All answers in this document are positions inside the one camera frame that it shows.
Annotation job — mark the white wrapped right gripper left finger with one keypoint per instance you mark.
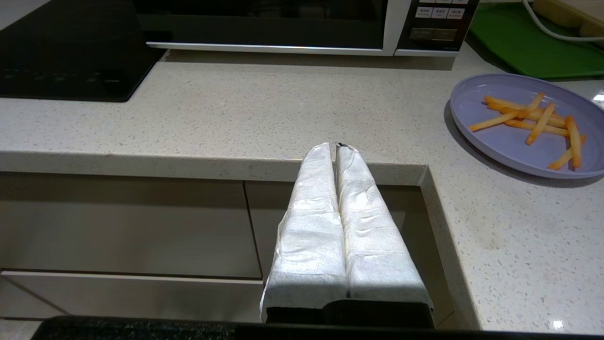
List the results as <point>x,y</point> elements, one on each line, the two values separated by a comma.
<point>309,245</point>

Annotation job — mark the silver microwave oven body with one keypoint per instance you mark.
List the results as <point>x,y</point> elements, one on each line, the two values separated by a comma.
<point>439,28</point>

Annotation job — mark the cream power strip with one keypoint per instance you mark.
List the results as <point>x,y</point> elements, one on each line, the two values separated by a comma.
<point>575,12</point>

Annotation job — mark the black induction cooktop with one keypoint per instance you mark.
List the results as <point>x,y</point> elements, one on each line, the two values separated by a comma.
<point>71,47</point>

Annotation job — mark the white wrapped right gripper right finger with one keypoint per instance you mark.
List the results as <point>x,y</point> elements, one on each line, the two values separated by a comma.
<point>373,245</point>

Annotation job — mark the green cutting board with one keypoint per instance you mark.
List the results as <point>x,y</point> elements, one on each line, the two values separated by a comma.
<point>528,52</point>

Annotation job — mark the purple plate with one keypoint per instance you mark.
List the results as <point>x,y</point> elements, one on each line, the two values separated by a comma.
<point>495,146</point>

